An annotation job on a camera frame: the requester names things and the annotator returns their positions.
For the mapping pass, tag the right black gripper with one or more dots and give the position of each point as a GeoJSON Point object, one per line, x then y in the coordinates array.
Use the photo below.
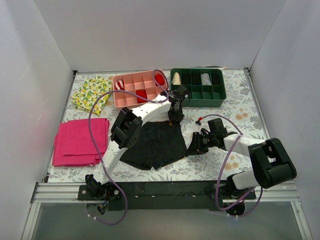
{"type": "Point", "coordinates": [196, 143]}

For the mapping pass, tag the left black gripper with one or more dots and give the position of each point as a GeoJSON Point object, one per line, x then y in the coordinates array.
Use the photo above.
{"type": "Point", "coordinates": [175, 114]}

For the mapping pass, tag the black striped underwear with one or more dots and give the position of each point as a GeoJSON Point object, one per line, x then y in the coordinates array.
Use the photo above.
{"type": "Point", "coordinates": [159, 144]}

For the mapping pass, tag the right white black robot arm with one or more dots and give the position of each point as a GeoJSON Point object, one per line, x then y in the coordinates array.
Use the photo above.
{"type": "Point", "coordinates": [271, 164]}

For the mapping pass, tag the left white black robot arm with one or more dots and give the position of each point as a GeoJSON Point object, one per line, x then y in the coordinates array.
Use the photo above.
{"type": "Point", "coordinates": [125, 133]}

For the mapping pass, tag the cream rolled cloth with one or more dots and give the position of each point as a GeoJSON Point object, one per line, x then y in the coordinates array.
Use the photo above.
{"type": "Point", "coordinates": [176, 79]}

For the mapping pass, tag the red rolled cloth back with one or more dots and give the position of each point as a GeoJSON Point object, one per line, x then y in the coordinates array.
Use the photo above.
{"type": "Point", "coordinates": [159, 79]}

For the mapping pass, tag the red rolled cloth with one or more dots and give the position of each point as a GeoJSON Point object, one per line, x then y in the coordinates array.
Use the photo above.
{"type": "Point", "coordinates": [159, 79]}
{"type": "Point", "coordinates": [142, 96]}

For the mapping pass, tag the red rolled cloth front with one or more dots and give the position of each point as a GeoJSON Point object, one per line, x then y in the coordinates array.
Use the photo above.
{"type": "Point", "coordinates": [142, 96]}

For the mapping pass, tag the pink divided organizer box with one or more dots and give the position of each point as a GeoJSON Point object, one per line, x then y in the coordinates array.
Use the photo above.
{"type": "Point", "coordinates": [137, 81]}

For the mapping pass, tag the green divided organizer box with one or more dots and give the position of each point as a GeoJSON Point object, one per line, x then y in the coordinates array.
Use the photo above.
{"type": "Point", "coordinates": [202, 96]}

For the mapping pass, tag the grey rolled cloth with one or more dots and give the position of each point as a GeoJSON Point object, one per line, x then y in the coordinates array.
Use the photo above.
{"type": "Point", "coordinates": [205, 79]}

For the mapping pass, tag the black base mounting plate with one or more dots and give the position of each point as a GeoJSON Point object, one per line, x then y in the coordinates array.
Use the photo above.
{"type": "Point", "coordinates": [154, 195]}

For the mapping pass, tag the red white striped rolled sock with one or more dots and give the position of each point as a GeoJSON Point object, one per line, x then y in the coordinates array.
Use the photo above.
{"type": "Point", "coordinates": [119, 85]}

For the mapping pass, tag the lemon print folded cloth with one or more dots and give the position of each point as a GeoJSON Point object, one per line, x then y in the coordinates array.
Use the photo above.
{"type": "Point", "coordinates": [91, 90]}

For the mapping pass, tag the magenta folded cloth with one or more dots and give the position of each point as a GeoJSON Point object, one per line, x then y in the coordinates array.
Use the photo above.
{"type": "Point", "coordinates": [73, 145]}

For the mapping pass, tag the aluminium frame rail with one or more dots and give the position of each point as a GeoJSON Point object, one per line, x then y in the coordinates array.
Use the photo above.
{"type": "Point", "coordinates": [68, 193]}

